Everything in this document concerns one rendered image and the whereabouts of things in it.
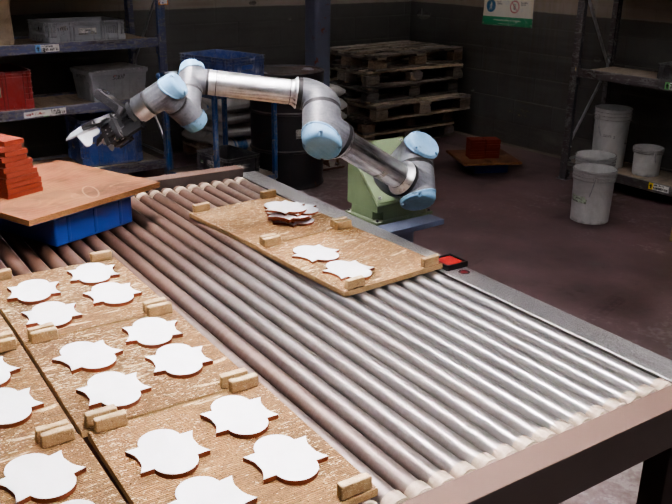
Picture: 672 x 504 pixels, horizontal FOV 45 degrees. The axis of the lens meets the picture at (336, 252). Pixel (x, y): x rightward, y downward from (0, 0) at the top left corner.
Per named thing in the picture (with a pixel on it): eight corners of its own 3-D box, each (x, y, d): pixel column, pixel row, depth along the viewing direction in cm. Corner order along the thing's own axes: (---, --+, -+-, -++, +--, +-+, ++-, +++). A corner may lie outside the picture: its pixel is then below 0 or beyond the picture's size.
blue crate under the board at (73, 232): (72, 205, 280) (69, 177, 277) (135, 222, 264) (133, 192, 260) (-9, 228, 256) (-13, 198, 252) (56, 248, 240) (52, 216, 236)
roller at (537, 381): (196, 194, 311) (195, 182, 309) (620, 435, 159) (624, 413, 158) (184, 196, 308) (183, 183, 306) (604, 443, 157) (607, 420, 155)
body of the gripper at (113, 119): (104, 147, 229) (137, 125, 226) (91, 120, 230) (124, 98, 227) (119, 149, 236) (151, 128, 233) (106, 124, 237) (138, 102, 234)
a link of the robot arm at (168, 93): (192, 101, 227) (172, 82, 220) (161, 121, 230) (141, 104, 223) (188, 83, 232) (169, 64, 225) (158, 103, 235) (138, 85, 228)
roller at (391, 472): (78, 213, 287) (77, 199, 285) (445, 517, 136) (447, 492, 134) (64, 215, 284) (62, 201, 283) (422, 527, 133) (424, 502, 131)
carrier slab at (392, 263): (351, 230, 260) (351, 225, 259) (442, 268, 229) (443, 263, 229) (257, 252, 239) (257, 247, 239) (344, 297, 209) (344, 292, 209)
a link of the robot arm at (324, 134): (441, 167, 270) (320, 90, 237) (445, 205, 262) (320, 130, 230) (414, 182, 277) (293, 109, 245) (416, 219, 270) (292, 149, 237)
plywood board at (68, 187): (59, 164, 292) (59, 159, 291) (160, 187, 266) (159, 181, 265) (-74, 196, 253) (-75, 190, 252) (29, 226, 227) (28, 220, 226)
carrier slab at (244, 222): (276, 199, 290) (276, 195, 290) (350, 229, 261) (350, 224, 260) (189, 217, 270) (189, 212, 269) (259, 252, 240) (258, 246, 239)
